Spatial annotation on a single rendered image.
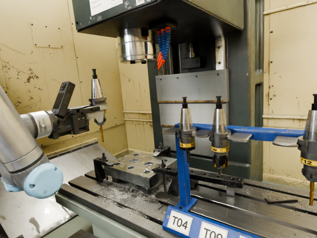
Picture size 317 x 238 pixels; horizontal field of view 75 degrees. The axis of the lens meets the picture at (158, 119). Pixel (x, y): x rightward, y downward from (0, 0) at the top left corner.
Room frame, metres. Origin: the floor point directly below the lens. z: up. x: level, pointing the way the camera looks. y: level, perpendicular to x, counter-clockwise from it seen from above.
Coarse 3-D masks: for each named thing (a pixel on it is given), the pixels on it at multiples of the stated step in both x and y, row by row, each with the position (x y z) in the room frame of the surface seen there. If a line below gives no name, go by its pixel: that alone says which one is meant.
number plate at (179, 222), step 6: (174, 216) 0.60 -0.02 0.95; (180, 216) 0.59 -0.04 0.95; (186, 216) 0.59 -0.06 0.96; (168, 222) 0.60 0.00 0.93; (174, 222) 0.59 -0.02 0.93; (180, 222) 0.58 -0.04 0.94; (186, 222) 0.57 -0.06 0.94; (174, 228) 0.58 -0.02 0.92; (180, 228) 0.57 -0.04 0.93; (186, 228) 0.56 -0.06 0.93; (186, 234) 0.55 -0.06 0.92
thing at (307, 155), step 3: (300, 153) 0.46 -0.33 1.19; (303, 153) 0.44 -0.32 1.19; (306, 153) 0.44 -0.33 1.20; (309, 153) 0.43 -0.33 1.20; (312, 153) 0.43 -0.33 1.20; (315, 153) 0.43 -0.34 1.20; (303, 156) 0.44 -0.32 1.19; (306, 156) 0.44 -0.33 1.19; (309, 156) 0.43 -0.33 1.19; (312, 156) 0.43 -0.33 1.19; (315, 156) 0.42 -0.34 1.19; (306, 159) 0.44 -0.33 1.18; (309, 159) 0.43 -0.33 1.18; (312, 159) 0.43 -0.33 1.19; (315, 159) 0.42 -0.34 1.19; (309, 165) 0.43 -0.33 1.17
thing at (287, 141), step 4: (276, 136) 0.52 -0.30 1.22; (280, 136) 0.51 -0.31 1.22; (284, 136) 0.51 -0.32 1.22; (288, 136) 0.51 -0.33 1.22; (276, 140) 0.48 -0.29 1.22; (280, 140) 0.48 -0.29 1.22; (284, 140) 0.48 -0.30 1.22; (288, 140) 0.48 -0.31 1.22; (292, 140) 0.47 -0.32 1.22; (296, 140) 0.47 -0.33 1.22; (276, 144) 0.47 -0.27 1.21; (280, 144) 0.46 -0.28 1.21; (284, 144) 0.45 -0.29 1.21; (288, 144) 0.45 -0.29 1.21; (292, 144) 0.45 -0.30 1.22; (296, 144) 0.45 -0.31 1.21
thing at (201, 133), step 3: (201, 129) 0.65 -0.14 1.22; (195, 132) 0.62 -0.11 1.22; (198, 132) 0.62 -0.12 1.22; (201, 132) 0.62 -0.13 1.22; (204, 132) 0.62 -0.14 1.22; (207, 132) 0.61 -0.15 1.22; (192, 135) 0.60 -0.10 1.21; (195, 135) 0.60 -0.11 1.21; (198, 135) 0.59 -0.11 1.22; (201, 135) 0.59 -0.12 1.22; (204, 135) 0.58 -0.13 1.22; (207, 135) 0.58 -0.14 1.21
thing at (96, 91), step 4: (92, 80) 0.74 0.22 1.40; (96, 80) 0.74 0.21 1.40; (92, 84) 0.74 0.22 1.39; (96, 84) 0.74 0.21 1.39; (92, 88) 0.74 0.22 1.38; (96, 88) 0.74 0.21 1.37; (100, 88) 0.75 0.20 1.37; (92, 92) 0.74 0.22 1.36; (96, 92) 0.74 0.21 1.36; (100, 92) 0.74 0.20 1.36; (92, 96) 0.74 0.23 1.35; (96, 96) 0.73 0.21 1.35; (100, 96) 0.74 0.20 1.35
